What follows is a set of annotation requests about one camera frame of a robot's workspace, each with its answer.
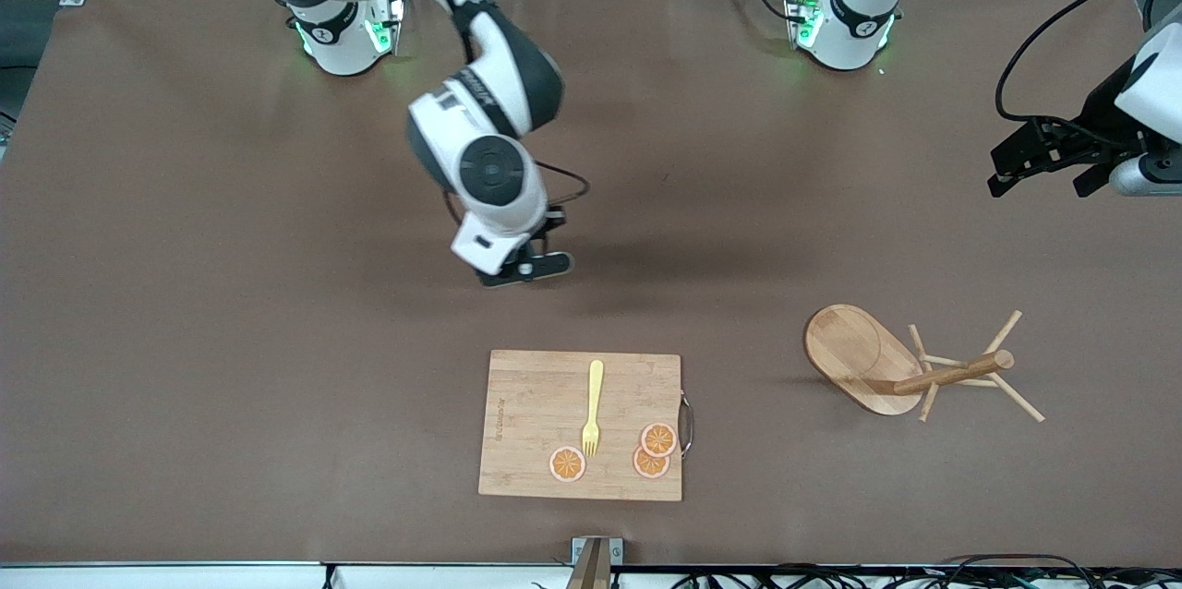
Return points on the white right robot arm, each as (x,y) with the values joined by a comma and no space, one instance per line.
(499,109)

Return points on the yellow plastic fork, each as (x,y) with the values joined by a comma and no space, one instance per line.
(596,386)

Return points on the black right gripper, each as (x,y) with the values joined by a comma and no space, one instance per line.
(555,222)

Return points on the wooden mug tree rack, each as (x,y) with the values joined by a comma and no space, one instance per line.
(854,354)

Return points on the wooden cutting board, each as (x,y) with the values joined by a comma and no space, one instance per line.
(536,423)

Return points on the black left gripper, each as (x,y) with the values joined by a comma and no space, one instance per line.
(1101,110)

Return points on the orange slice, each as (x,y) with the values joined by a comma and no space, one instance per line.
(567,464)
(646,466)
(658,439)

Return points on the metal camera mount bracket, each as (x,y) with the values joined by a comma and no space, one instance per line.
(591,570)

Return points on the brown table cover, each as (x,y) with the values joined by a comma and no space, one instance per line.
(277,404)

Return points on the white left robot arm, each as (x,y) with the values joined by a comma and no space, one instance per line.
(850,35)

